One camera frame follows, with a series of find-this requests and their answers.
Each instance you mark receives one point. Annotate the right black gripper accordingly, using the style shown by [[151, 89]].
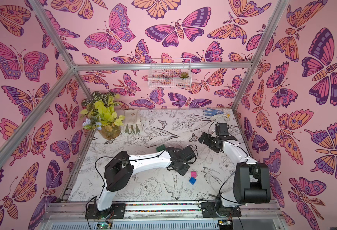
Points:
[[207, 139]]

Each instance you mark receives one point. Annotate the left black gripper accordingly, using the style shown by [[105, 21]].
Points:
[[183, 173]]

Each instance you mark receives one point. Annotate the green lego brick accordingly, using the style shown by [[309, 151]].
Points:
[[160, 148]]

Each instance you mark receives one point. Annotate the blue lego brick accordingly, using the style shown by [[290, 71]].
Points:
[[192, 180]]

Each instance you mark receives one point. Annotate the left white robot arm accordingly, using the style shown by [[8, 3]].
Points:
[[118, 172]]

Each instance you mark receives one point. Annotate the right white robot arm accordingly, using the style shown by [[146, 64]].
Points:
[[251, 180]]

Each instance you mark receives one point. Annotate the blue white glove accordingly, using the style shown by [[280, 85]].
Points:
[[215, 112]]

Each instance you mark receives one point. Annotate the white green garden glove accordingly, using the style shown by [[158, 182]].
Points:
[[132, 122]]

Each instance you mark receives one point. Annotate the small green succulent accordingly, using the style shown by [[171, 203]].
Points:
[[184, 75]]

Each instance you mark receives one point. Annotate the glass vase with flowers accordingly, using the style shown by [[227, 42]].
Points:
[[99, 114]]

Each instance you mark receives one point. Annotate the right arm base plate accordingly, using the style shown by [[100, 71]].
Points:
[[213, 210]]

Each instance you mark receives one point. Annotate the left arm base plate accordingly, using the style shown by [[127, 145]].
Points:
[[116, 211]]

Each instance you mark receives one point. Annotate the white wire basket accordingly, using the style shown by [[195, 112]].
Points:
[[165, 73]]

